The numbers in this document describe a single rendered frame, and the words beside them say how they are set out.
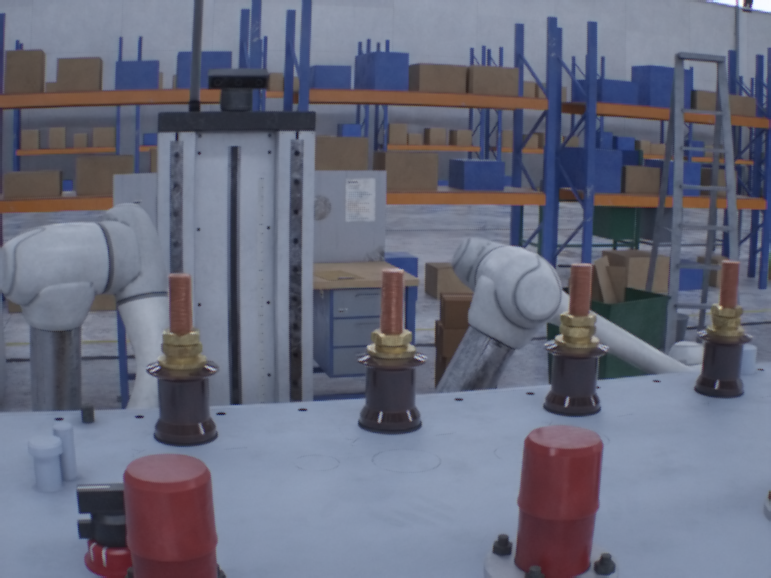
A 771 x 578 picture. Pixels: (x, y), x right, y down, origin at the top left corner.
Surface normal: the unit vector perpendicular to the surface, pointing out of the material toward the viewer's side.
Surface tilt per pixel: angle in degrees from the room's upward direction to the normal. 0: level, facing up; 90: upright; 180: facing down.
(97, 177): 90
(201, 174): 90
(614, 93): 90
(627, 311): 94
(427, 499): 0
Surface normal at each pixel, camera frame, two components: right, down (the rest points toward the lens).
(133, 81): 0.25, 0.17
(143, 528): -0.33, 0.13
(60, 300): 0.54, 0.41
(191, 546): 0.61, 0.13
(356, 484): 0.02, -0.99
